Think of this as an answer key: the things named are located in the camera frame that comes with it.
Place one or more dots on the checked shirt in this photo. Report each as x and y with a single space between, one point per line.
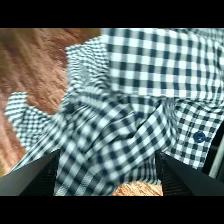
133 100

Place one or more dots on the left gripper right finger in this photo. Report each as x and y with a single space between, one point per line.
190 181

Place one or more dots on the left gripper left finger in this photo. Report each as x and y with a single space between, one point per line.
26 180

